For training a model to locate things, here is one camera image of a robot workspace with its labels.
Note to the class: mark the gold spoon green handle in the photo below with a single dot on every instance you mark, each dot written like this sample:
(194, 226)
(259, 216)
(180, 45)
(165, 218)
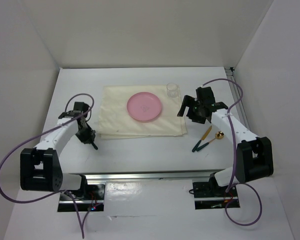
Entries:
(218, 136)

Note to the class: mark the cream cloth placemat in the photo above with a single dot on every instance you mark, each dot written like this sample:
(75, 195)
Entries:
(114, 121)

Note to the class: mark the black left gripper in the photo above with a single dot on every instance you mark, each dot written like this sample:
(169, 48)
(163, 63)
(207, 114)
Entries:
(90, 134)

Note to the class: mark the gold knife green handle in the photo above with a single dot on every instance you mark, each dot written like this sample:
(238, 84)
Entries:
(201, 139)

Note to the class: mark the gold fork green handle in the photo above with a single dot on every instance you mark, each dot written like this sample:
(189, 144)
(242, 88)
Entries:
(94, 145)

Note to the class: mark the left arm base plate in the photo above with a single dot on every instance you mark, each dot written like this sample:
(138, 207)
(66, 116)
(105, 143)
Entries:
(91, 199)

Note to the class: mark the clear drinking glass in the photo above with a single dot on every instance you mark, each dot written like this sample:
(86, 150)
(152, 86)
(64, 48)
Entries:
(172, 90)

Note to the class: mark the pink plastic plate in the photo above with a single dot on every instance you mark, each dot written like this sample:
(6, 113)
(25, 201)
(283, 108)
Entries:
(144, 106)

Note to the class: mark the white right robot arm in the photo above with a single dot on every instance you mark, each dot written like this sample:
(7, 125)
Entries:
(253, 157)

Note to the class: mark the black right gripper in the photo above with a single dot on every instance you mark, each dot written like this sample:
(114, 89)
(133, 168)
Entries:
(190, 101)

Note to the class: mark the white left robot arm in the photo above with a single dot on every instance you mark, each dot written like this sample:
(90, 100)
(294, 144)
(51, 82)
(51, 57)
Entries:
(40, 168)

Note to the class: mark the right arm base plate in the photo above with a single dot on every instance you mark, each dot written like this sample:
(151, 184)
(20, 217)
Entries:
(210, 196)

